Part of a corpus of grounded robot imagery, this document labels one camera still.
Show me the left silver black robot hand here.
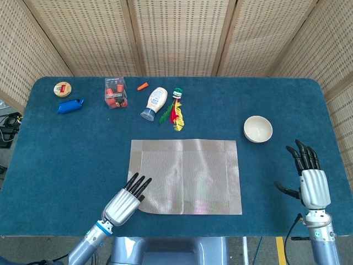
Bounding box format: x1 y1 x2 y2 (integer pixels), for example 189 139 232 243
101 172 153 227

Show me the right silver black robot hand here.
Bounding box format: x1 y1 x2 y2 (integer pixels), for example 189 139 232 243
274 139 331 209

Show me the beige woven placemat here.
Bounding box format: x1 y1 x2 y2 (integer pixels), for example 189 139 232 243
127 139 243 215

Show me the white round bowl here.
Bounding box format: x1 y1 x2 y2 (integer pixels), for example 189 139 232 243
243 115 274 144

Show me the gray blue robot torso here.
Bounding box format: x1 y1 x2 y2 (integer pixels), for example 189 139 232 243
109 236 229 265

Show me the white table leg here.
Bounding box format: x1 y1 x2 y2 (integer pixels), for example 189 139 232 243
241 236 249 265

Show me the white mayonnaise squeeze bottle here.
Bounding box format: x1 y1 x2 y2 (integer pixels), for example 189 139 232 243
140 87 169 121

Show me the colourful feather shuttlecock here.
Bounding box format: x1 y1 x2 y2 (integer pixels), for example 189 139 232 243
158 87 184 133

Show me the clear box with orange caps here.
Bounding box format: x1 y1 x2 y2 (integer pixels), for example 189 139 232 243
104 77 129 109

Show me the blue fish toy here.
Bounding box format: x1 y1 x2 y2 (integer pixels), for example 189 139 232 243
57 98 85 114

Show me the small yellow-lid jar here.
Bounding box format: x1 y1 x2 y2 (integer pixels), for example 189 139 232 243
53 81 73 98

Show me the woven bamboo folding screen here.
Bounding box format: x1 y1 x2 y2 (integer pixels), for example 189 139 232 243
0 0 353 194

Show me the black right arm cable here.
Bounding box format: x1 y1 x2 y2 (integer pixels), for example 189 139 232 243
285 213 304 265

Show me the blue cable under table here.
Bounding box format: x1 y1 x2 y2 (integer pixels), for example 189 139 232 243
254 236 263 265

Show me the black cable bundle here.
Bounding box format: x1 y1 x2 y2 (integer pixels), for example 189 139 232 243
0 112 24 150

